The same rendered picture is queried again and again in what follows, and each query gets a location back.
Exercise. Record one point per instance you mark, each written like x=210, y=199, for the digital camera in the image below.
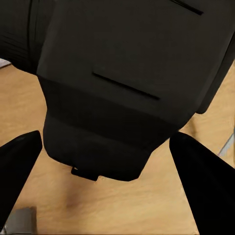
x=120, y=77

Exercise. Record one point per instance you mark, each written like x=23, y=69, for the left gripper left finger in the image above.
x=17, y=159

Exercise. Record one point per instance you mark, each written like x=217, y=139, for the bed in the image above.
x=18, y=223

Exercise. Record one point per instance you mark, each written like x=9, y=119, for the camera tripod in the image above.
x=227, y=145

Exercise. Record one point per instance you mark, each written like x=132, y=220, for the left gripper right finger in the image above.
x=208, y=182

